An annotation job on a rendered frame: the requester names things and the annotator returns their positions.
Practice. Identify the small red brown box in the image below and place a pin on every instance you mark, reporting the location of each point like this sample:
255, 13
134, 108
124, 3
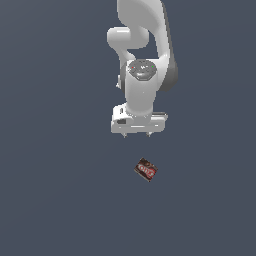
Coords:
146, 169

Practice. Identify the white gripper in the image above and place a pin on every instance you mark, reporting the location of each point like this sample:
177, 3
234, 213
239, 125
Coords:
138, 124

